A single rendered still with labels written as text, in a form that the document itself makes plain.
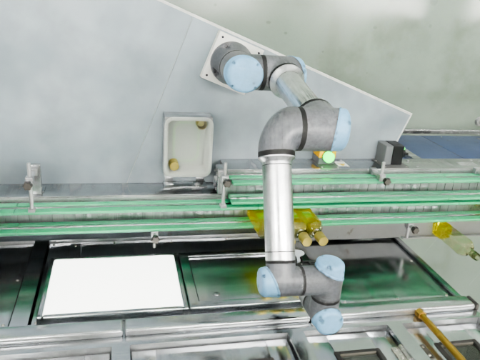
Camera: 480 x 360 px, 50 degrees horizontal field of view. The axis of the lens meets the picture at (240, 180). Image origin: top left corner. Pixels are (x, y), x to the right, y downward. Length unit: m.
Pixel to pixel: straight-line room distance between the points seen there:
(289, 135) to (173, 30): 0.73
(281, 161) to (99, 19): 0.87
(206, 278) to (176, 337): 0.29
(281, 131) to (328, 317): 0.48
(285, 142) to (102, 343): 0.74
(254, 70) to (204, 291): 0.72
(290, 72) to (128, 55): 0.58
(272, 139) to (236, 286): 0.60
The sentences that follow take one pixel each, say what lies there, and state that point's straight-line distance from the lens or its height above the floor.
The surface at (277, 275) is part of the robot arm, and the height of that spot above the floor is 1.57.
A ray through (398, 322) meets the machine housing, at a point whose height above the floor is 1.43.
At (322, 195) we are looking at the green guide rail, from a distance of 2.01.
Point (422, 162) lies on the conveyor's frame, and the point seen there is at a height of 0.80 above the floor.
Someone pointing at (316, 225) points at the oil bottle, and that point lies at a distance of 1.84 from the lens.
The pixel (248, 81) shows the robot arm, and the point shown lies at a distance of 1.68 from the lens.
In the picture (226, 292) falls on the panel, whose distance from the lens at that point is 1.69.
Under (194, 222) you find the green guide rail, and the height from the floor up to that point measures 0.92.
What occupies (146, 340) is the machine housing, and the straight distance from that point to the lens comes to 1.53.
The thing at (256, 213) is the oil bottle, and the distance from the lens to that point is 1.86.
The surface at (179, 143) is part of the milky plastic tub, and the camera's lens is 1.95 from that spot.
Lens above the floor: 2.62
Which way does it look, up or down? 65 degrees down
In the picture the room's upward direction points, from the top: 149 degrees clockwise
